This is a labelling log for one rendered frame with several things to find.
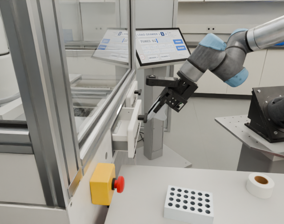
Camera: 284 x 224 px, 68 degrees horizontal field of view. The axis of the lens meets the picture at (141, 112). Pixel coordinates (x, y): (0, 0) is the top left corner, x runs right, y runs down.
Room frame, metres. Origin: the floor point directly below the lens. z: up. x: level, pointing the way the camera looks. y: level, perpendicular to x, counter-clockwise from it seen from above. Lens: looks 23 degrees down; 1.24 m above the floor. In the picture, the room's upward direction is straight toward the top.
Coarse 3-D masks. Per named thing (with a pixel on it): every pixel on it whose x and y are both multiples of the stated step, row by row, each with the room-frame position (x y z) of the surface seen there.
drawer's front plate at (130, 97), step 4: (132, 84) 1.11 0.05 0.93; (136, 84) 1.16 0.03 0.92; (132, 88) 1.04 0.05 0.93; (136, 88) 1.15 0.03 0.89; (128, 92) 0.97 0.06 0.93; (132, 92) 0.99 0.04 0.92; (128, 96) 0.91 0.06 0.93; (132, 96) 0.98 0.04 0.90; (128, 100) 0.91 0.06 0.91; (132, 100) 0.98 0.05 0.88; (136, 100) 1.15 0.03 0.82; (128, 104) 0.91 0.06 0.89
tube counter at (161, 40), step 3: (153, 39) 1.67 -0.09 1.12; (156, 39) 1.69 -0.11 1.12; (159, 39) 1.70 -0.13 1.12; (162, 39) 1.72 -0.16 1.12; (165, 39) 1.73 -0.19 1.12; (168, 39) 1.75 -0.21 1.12; (153, 42) 1.65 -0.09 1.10; (156, 42) 1.67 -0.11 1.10; (159, 42) 1.68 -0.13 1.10; (162, 42) 1.70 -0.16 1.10; (165, 42) 1.71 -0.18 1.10; (168, 42) 1.73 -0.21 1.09
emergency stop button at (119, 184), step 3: (120, 177) 0.41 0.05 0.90; (123, 177) 0.41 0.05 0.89; (117, 180) 0.40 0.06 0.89; (120, 180) 0.40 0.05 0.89; (123, 180) 0.40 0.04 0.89; (117, 183) 0.39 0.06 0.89; (120, 183) 0.39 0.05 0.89; (123, 183) 0.40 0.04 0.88; (114, 186) 0.40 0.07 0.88; (117, 186) 0.39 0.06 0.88; (120, 186) 0.39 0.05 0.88; (123, 186) 0.39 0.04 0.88; (117, 189) 0.39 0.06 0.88; (120, 189) 0.39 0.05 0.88; (123, 189) 0.39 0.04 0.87; (120, 192) 0.39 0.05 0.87
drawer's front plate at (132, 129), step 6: (138, 102) 0.83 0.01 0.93; (138, 108) 0.77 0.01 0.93; (132, 114) 0.71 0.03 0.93; (138, 114) 0.75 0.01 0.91; (132, 120) 0.66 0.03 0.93; (138, 120) 0.75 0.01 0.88; (132, 126) 0.61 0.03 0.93; (132, 132) 0.59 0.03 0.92; (138, 132) 0.75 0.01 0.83; (132, 138) 0.59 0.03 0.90; (132, 144) 0.59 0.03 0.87; (132, 150) 0.59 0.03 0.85; (132, 156) 0.59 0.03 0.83
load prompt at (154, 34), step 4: (136, 32) 1.64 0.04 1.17; (140, 32) 1.66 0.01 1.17; (144, 32) 1.68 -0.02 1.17; (148, 32) 1.70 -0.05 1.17; (152, 32) 1.72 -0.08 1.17; (156, 32) 1.74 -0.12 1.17; (160, 32) 1.76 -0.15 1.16; (164, 32) 1.78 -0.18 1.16; (140, 36) 1.63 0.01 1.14; (144, 36) 1.65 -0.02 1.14; (148, 36) 1.67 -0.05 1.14; (152, 36) 1.69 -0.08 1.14; (156, 36) 1.71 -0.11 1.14; (160, 36) 1.73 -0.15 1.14; (164, 36) 1.75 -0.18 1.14
